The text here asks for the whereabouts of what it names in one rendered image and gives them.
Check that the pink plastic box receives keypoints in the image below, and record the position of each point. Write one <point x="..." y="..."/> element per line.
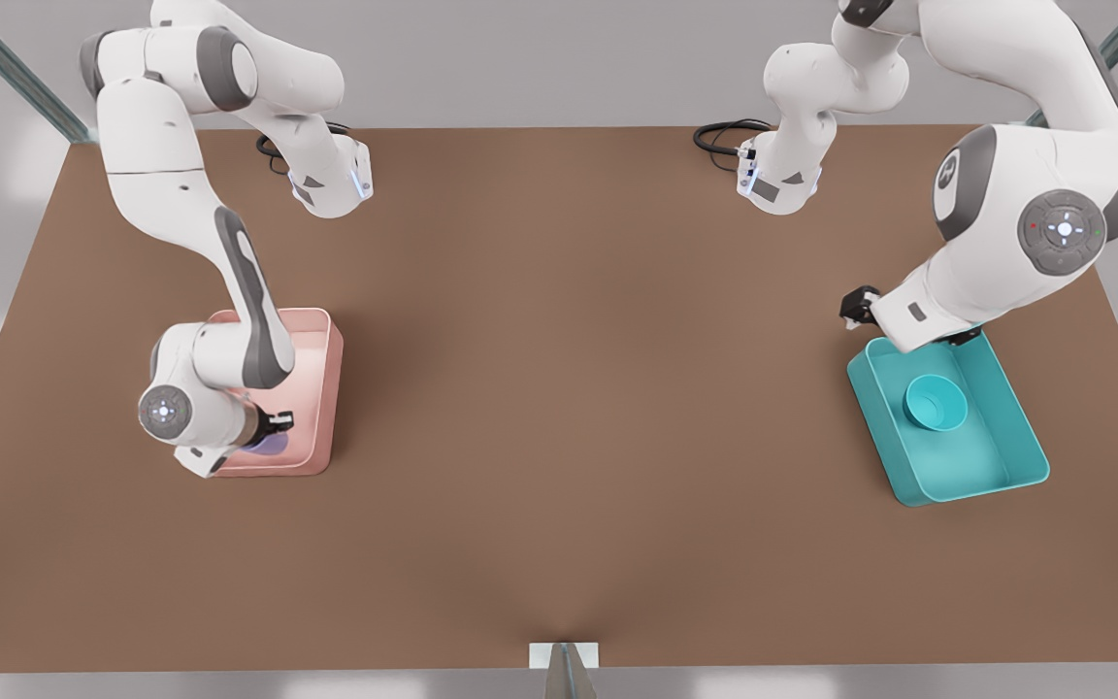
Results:
<point x="318" y="388"/>

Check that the silver frame post with foot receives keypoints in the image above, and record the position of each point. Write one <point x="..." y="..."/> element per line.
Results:
<point x="567" y="670"/>

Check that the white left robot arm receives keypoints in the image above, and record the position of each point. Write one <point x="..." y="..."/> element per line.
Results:
<point x="1025" y="116"/>

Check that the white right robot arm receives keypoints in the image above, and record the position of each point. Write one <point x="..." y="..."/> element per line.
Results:
<point x="147" y="136"/>

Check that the teal bowl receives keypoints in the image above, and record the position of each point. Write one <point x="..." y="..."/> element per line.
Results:
<point x="936" y="403"/>

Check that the purple cup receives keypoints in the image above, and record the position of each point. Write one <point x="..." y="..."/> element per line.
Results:
<point x="273" y="447"/>

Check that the teal plastic box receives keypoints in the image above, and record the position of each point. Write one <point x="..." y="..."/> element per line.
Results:
<point x="991" y="427"/>

